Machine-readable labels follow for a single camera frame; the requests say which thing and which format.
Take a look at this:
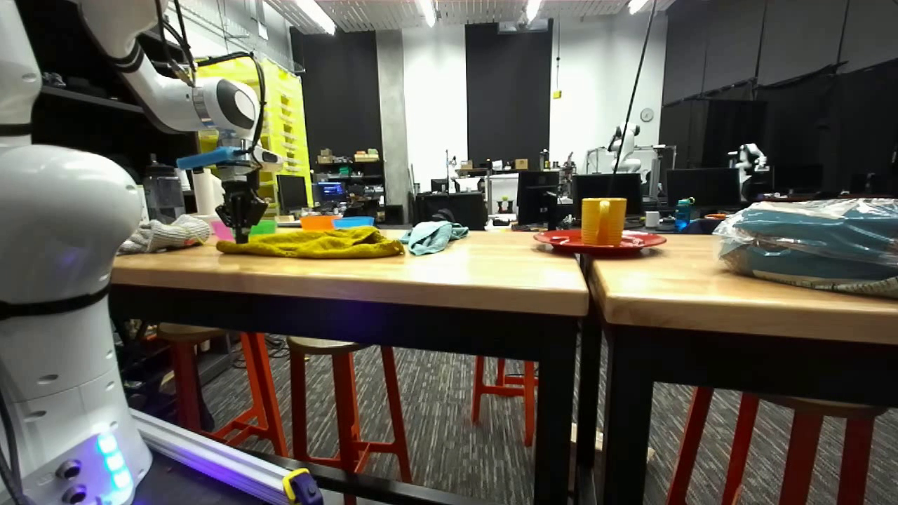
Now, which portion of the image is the tall white container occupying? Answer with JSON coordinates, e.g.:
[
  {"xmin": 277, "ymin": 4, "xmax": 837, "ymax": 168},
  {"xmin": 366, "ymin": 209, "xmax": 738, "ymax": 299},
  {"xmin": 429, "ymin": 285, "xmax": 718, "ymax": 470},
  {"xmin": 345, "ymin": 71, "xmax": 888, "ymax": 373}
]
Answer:
[{"xmin": 190, "ymin": 168, "xmax": 228, "ymax": 219}]

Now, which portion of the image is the grey blender jar black lid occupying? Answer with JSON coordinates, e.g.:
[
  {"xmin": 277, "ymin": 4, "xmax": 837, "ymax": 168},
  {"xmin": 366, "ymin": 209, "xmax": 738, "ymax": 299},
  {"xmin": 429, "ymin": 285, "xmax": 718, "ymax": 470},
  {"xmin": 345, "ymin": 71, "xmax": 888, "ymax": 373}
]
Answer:
[{"xmin": 143, "ymin": 167, "xmax": 190, "ymax": 227}]

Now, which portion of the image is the wooden table black frame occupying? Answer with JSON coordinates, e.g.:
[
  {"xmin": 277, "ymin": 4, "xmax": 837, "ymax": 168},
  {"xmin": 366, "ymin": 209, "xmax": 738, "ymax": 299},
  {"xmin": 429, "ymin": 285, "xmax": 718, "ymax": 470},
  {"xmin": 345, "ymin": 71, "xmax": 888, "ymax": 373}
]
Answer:
[
  {"xmin": 108, "ymin": 227, "xmax": 594, "ymax": 505},
  {"xmin": 586, "ymin": 233, "xmax": 898, "ymax": 505}
]

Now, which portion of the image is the blue bottle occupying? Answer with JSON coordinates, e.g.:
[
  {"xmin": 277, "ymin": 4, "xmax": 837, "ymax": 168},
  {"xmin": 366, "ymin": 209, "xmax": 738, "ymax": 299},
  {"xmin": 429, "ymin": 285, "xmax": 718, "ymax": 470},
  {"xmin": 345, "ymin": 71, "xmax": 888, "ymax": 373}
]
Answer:
[{"xmin": 673, "ymin": 194, "xmax": 700, "ymax": 233}]

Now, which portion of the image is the yellow cup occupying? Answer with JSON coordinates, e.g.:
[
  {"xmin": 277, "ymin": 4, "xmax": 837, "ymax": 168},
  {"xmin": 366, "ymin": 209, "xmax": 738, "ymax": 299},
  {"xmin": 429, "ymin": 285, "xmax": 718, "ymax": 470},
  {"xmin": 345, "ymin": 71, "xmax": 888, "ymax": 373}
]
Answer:
[{"xmin": 578, "ymin": 194, "xmax": 628, "ymax": 247}]

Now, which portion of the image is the teal cloth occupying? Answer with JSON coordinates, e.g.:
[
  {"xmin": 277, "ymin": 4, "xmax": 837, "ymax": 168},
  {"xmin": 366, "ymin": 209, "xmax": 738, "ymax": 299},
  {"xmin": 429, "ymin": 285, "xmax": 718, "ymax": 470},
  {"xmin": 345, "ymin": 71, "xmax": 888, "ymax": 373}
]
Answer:
[{"xmin": 401, "ymin": 219, "xmax": 471, "ymax": 259}]

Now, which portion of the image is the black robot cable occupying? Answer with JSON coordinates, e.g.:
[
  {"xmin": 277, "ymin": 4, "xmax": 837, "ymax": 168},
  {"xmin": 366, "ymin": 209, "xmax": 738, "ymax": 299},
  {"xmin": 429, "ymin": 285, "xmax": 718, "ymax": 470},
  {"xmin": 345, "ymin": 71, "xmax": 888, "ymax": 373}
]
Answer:
[{"xmin": 151, "ymin": 0, "xmax": 273, "ymax": 153}]

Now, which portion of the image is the black shelving unit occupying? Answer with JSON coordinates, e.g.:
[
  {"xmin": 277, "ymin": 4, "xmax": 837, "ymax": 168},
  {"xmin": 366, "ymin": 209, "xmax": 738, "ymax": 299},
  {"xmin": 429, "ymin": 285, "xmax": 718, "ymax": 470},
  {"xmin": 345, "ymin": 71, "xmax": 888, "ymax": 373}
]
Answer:
[{"xmin": 16, "ymin": 0, "xmax": 204, "ymax": 180}]

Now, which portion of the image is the red plate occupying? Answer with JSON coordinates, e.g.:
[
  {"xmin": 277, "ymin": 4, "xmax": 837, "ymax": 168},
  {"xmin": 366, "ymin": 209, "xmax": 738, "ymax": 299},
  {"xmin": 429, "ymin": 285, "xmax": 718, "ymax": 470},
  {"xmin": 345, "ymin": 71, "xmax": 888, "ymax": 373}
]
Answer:
[{"xmin": 534, "ymin": 227, "xmax": 669, "ymax": 259}]

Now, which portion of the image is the yellow knit cloth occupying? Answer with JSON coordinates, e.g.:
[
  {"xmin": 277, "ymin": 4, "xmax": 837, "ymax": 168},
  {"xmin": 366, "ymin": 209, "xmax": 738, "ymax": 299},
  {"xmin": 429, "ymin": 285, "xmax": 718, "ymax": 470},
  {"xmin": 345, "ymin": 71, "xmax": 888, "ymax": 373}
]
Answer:
[{"xmin": 217, "ymin": 224, "xmax": 406, "ymax": 261}]

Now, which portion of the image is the orange metal stool wooden seat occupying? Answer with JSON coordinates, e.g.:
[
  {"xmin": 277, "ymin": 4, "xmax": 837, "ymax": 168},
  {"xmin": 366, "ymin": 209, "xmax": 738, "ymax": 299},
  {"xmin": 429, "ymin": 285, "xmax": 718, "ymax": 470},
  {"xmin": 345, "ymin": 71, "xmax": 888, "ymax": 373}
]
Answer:
[
  {"xmin": 470, "ymin": 355, "xmax": 541, "ymax": 450},
  {"xmin": 286, "ymin": 335, "xmax": 416, "ymax": 487},
  {"xmin": 151, "ymin": 320, "xmax": 289, "ymax": 461},
  {"xmin": 669, "ymin": 387, "xmax": 881, "ymax": 505}
]

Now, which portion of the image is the metal rail with yellow clip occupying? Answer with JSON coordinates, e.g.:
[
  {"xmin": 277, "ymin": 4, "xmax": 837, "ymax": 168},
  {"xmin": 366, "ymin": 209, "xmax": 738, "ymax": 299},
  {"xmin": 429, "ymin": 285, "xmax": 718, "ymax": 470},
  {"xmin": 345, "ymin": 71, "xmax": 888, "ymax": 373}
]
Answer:
[{"xmin": 130, "ymin": 408, "xmax": 326, "ymax": 505}]

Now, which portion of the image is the grey knit cloth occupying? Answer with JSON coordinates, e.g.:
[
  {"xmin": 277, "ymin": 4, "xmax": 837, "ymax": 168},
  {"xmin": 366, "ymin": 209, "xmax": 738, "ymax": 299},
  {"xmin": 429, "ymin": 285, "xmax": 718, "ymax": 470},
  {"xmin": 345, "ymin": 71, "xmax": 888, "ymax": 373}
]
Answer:
[{"xmin": 119, "ymin": 213, "xmax": 217, "ymax": 259}]

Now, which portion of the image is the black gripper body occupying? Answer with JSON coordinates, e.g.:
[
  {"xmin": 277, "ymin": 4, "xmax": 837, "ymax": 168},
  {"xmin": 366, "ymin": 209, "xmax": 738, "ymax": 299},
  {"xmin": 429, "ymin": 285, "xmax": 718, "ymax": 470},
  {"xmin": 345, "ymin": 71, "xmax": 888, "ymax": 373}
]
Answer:
[{"xmin": 217, "ymin": 167, "xmax": 276, "ymax": 219}]

